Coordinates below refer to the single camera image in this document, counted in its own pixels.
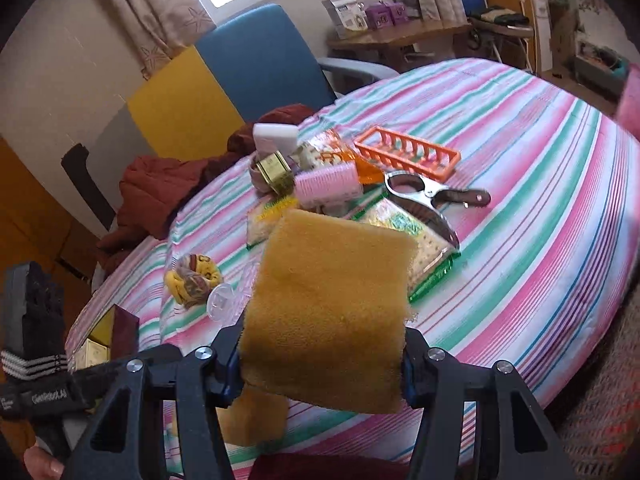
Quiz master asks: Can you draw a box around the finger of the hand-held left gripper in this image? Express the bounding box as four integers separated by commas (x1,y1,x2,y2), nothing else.
67,360,132,401

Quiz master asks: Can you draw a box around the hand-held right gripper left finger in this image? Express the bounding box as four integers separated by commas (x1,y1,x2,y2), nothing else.
62,325,246,480

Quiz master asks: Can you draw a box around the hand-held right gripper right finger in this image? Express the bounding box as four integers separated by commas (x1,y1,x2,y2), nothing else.
399,326,577,480

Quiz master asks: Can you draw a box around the dark red gift box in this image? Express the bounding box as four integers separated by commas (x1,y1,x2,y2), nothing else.
65,304,141,376

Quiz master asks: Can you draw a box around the clear plastic cup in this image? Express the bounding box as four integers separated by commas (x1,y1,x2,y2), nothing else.
206,282,241,322

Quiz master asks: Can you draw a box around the yellow sponge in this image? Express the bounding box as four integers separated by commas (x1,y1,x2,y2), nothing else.
237,208,421,416
217,387,291,448

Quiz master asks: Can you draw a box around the steel spring clip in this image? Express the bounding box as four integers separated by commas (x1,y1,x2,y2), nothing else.
384,170,492,252

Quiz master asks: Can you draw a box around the pink cloth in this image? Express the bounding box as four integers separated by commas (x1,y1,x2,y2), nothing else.
249,157,296,196

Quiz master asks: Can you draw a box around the green and gold small box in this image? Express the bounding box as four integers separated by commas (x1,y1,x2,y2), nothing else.
255,152,296,195

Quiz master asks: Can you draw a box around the orange plastic basket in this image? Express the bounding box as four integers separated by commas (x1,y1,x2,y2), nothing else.
354,126,462,181

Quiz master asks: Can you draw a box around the orange printed snack packet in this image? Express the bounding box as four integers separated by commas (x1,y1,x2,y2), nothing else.
295,130,358,171

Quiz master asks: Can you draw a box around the desktop with striped tablecloth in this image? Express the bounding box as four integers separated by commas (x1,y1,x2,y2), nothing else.
65,57,640,466

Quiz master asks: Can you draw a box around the person's left hand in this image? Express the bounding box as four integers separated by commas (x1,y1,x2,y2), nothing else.
22,442,66,480

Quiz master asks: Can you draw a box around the cream carton box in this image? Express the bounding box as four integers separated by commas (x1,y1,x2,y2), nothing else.
74,338,112,372

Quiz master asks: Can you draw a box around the orange wooden wardrobe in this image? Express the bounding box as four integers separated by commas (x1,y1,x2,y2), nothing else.
0,135,101,281

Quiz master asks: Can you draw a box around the black chair part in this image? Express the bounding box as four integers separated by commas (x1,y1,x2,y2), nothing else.
61,143,117,233

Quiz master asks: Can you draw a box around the dark red jacket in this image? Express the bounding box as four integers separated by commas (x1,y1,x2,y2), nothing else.
96,104,313,271

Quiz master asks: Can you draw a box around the grey chair back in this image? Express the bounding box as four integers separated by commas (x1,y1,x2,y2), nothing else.
87,107,163,171

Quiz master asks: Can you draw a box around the woven rattan seat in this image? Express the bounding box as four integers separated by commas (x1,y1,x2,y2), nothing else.
550,310,640,480

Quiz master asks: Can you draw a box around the white foam block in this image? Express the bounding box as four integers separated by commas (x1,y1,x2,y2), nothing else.
252,123,301,156

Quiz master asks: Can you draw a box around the yellow chair back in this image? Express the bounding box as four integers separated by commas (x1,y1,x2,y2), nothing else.
126,45,246,161

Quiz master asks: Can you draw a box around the blue chair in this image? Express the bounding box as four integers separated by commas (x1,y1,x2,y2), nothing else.
195,4,401,123

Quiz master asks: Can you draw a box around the starfish print curtain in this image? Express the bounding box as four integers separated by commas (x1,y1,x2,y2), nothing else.
85,0,218,81

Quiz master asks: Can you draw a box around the wooden desk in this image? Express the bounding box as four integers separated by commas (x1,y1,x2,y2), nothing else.
327,20,473,73

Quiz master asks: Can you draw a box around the purple box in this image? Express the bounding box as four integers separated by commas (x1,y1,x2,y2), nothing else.
387,1,412,26
365,4,393,31

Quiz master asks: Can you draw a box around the white grey carton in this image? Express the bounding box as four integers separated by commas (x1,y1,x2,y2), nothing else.
322,0,371,38

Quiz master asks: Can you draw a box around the folding table with clothes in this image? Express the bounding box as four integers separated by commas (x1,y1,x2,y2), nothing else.
467,7,536,66

